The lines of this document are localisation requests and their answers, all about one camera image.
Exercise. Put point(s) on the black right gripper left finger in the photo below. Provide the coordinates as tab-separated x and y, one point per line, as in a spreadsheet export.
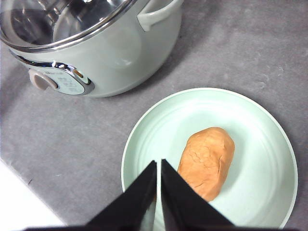
131	211

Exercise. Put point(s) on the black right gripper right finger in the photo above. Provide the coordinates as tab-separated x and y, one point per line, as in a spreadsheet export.
185	208

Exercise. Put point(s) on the brown potato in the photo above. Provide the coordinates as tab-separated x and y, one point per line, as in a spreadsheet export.
206	160

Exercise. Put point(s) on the green plate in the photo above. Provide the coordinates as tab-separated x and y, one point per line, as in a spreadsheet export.
262	185

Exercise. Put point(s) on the glass steamer lid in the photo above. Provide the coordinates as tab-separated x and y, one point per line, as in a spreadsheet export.
43	24

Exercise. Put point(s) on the green electric steamer pot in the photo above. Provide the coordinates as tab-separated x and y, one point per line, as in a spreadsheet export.
115	58

